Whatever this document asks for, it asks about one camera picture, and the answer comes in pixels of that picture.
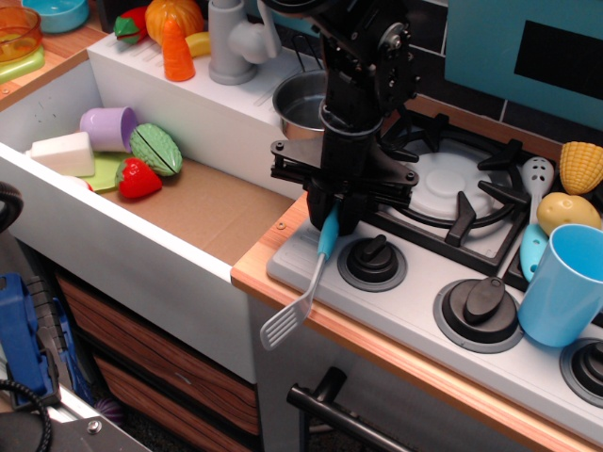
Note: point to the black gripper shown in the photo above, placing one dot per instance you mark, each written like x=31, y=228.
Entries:
x=354, y=167

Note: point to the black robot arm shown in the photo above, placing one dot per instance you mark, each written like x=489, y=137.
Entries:
x=369, y=76

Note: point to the silver metal pan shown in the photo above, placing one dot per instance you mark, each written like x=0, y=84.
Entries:
x=297, y=101

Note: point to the left black stove knob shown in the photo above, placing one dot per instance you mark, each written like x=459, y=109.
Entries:
x=372, y=265

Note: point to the black stove knob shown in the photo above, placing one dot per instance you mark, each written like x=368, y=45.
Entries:
x=581, y=369
x=478, y=315
x=372, y=265

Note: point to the black stove grate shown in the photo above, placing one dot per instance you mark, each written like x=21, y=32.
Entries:
x=469, y=204

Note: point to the grey stove top panel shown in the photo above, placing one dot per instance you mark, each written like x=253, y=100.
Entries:
x=528, y=374

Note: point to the middle black stove knob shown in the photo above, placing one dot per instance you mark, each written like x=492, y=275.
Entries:
x=478, y=315

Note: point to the white toy sink basin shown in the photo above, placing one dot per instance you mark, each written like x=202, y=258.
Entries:
x=167, y=257

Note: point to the grey toy faucet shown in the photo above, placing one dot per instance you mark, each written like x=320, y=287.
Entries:
x=238, y=46

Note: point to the green toy bitter gourd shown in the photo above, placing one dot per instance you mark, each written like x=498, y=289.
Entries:
x=157, y=149

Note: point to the red toy strawberry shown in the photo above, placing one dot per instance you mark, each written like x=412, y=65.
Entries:
x=135, y=179

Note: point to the yellow toy banana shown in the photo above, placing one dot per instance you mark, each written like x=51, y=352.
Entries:
x=199, y=44

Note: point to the orange toy carrot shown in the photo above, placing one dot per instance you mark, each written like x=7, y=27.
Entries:
x=177, y=59

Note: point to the yellow toy potato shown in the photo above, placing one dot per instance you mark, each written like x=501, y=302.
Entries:
x=557, y=209

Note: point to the light green plate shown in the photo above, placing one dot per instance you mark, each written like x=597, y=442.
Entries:
x=106, y=167

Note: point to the orange toy pumpkin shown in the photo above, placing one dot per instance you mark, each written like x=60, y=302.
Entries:
x=187, y=13

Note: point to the purple plastic cup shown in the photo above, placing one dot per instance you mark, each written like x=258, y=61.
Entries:
x=109, y=128

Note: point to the light blue plastic cup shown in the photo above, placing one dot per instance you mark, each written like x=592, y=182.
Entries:
x=565, y=293

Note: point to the yellow toy corn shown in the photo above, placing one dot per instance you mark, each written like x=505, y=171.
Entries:
x=580, y=167

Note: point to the upper wooden drawer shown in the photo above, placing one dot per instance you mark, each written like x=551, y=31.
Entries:
x=161, y=360

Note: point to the wooden drawer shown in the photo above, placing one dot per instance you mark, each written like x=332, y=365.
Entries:
x=194, y=429
x=161, y=360

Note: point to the lower wooden drawer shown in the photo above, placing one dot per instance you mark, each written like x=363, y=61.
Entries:
x=194, y=429

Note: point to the white toy block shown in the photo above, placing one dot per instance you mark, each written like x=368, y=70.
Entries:
x=70, y=155

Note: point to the red green toy pepper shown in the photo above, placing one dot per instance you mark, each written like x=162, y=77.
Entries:
x=130, y=27

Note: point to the right black stove knob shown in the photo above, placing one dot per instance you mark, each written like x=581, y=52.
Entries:
x=581, y=369

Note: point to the purple toy ball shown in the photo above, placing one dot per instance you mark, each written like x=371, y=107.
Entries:
x=111, y=409

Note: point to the blue bowl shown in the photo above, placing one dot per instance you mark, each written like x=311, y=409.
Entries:
x=59, y=16

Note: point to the blue clamp device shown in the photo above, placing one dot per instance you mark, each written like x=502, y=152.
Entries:
x=37, y=340

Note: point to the green square plate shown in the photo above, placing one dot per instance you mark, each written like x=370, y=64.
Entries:
x=23, y=66

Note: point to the orange transparent bowl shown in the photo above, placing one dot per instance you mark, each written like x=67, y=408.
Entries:
x=20, y=33

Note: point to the black oven door handle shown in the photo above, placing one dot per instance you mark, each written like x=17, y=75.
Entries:
x=320, y=404

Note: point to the white slotted spoon blue handle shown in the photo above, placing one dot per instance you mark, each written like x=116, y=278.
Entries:
x=537, y=176

